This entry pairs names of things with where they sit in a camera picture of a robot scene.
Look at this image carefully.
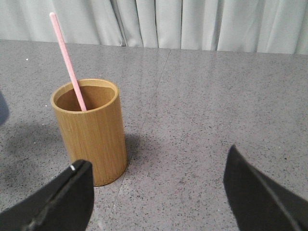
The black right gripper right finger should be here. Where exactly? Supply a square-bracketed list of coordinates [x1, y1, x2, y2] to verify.
[223, 145, 308, 231]

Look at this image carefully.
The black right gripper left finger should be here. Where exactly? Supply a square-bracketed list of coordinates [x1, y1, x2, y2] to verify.
[0, 160, 94, 231]

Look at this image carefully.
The blue plastic cup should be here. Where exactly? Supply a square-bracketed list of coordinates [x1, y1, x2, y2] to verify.
[0, 92, 10, 126]

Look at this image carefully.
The pink chopstick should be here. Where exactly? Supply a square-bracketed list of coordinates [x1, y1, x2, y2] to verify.
[49, 12, 87, 111]

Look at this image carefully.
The bamboo cylinder holder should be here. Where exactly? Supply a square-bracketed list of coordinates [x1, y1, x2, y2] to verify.
[51, 78, 128, 186]

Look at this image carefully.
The white curtain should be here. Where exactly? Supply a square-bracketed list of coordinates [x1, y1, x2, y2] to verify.
[0, 0, 308, 54]

